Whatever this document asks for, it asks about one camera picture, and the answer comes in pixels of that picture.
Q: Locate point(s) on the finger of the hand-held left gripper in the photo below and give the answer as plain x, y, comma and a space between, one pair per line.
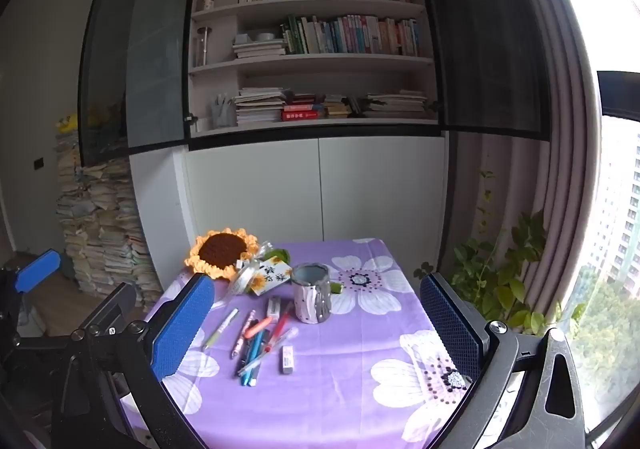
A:
115, 306
37, 271

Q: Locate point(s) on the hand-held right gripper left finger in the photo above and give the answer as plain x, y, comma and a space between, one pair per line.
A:
182, 324

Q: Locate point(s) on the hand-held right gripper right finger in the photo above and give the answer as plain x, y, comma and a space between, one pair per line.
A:
452, 324

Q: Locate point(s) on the orange highlighter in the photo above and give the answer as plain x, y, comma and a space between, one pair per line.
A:
259, 327

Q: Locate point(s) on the blue black grip pen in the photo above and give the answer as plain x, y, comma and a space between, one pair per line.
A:
265, 351

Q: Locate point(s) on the red pen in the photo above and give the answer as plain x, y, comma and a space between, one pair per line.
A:
282, 321

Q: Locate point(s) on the clear pen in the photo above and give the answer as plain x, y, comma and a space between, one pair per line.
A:
285, 336

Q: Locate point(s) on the white eraser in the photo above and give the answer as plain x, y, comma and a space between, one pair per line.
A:
287, 360

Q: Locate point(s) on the grey felt pen holder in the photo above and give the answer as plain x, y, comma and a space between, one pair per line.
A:
310, 304

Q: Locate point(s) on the green potted plant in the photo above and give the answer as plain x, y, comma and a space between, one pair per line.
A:
500, 274

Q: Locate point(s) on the clear printed ribbon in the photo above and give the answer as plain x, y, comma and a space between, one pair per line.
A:
240, 281

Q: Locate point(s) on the tall pile of paper books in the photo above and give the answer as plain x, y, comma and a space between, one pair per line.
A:
100, 229

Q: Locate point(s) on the crochet sunflower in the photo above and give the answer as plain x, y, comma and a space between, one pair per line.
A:
222, 249

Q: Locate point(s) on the white gift tag card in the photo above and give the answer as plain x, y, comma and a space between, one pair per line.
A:
272, 276

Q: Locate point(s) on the purple floral tablecloth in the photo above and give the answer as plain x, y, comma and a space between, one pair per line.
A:
325, 379

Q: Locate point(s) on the yellow plush toy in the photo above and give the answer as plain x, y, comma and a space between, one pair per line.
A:
67, 123

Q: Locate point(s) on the pale pink curtain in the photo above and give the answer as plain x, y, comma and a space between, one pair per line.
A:
550, 179

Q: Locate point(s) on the clear pen cup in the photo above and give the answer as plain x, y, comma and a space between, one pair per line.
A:
222, 115

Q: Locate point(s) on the stack of magazines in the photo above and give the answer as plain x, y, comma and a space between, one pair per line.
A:
395, 104

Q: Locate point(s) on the stack of white booklets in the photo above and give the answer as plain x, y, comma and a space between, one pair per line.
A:
257, 106

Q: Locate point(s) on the thick red book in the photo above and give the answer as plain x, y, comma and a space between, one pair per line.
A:
300, 116

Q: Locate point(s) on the dark glass cabinet door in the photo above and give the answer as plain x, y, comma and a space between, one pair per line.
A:
480, 29
145, 54

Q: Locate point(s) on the stack of mixed books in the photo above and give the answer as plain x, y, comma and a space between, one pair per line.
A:
335, 106

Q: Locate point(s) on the glass bottle steel lid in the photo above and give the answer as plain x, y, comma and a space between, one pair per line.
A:
202, 49

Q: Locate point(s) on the white bookshelf cabinet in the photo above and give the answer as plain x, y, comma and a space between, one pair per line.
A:
325, 79

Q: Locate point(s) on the stack of flat white books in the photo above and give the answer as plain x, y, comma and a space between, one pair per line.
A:
257, 50

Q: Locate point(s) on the grey tape roll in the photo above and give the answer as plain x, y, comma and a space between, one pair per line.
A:
263, 36

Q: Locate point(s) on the dark wall outlet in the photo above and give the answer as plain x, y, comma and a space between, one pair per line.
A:
38, 163

